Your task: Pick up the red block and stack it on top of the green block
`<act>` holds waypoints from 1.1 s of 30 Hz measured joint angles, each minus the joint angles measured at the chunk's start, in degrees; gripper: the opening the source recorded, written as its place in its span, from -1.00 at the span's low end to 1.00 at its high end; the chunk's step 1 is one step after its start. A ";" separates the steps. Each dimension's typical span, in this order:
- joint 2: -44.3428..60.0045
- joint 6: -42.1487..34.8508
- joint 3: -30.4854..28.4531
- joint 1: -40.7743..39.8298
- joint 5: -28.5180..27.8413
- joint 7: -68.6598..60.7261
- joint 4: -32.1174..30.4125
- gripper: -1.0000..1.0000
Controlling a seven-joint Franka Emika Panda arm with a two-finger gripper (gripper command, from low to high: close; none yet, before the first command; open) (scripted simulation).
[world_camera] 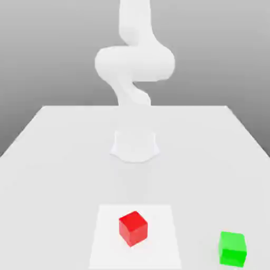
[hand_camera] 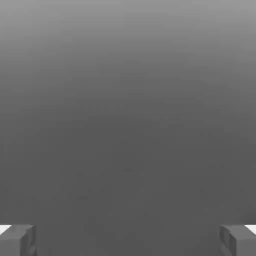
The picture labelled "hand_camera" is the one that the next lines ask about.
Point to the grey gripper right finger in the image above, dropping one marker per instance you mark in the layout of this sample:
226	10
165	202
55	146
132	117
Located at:
240	241

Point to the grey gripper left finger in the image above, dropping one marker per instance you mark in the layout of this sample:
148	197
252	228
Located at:
16	241

